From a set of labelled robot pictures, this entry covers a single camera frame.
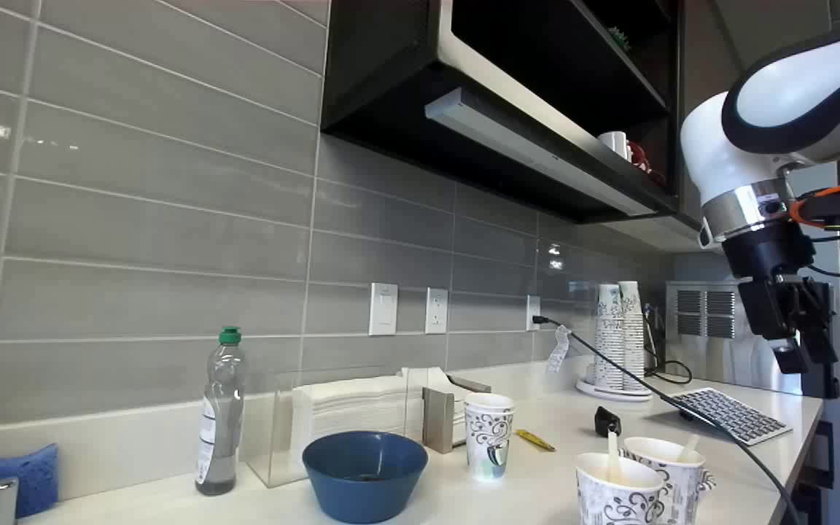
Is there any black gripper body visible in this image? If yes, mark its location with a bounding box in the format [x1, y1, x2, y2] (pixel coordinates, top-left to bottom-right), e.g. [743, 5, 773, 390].
[725, 221, 816, 344]

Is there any white plastic fork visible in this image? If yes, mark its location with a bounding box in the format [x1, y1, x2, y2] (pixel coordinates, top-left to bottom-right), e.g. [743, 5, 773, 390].
[603, 430, 624, 485]

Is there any patterned paper cup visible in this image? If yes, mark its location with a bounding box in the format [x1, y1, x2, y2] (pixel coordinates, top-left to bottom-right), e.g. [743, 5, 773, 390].
[574, 449, 672, 525]
[621, 434, 711, 525]
[462, 390, 517, 482]

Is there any dark base cabinet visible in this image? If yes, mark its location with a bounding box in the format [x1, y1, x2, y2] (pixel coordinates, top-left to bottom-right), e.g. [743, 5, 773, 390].
[781, 397, 840, 525]

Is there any white glass door cabinet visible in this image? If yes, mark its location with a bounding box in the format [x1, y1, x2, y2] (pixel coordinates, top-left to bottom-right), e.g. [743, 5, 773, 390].
[666, 278, 781, 390]

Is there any white plastic utensil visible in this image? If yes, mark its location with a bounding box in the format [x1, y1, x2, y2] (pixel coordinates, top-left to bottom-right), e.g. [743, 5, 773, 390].
[678, 432, 706, 466]

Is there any stack of patterned cups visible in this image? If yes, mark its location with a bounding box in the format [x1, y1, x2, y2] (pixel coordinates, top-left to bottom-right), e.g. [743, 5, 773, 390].
[589, 282, 627, 390]
[617, 278, 652, 381]

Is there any red mug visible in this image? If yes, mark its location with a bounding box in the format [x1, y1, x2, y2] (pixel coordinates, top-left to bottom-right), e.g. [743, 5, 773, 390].
[627, 141, 657, 177]

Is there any stack of white plates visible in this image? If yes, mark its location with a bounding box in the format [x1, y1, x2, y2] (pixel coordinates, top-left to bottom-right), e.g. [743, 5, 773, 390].
[574, 377, 657, 405]

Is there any white mug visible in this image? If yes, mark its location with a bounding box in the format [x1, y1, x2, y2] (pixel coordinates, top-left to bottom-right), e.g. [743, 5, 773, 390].
[596, 129, 633, 163]

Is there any small black object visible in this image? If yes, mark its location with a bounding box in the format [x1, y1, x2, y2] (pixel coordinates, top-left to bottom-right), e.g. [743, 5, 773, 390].
[592, 405, 624, 441]

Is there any yellow packet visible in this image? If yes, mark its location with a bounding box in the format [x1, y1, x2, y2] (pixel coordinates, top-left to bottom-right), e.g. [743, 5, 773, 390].
[513, 425, 558, 456]

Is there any grey napkin holder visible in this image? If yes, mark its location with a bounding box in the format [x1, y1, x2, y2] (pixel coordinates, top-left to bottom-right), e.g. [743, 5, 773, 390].
[421, 374, 493, 456]

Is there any white napkin stack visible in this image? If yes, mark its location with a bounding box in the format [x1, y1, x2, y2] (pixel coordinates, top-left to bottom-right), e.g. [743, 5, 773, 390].
[399, 365, 465, 395]
[286, 377, 411, 460]

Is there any blue bowl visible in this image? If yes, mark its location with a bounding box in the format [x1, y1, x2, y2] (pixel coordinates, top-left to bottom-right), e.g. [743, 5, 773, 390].
[302, 430, 431, 525]

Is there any clear acrylic napkin holder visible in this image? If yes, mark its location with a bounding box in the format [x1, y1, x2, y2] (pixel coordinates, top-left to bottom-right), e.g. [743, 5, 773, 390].
[242, 374, 423, 489]

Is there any clear green-capped soap bottle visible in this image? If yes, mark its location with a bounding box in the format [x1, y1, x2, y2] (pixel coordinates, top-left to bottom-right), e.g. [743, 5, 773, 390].
[194, 325, 249, 500]

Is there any blue sponge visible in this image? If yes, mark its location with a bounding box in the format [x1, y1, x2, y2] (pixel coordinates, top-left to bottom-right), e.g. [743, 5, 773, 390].
[0, 443, 62, 521]

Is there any black power cable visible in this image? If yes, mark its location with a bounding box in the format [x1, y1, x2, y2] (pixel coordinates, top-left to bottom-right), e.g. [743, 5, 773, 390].
[532, 311, 803, 525]

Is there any dark wall cabinet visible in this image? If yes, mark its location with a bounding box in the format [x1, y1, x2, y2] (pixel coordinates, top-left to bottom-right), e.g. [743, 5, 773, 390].
[319, 0, 706, 227]

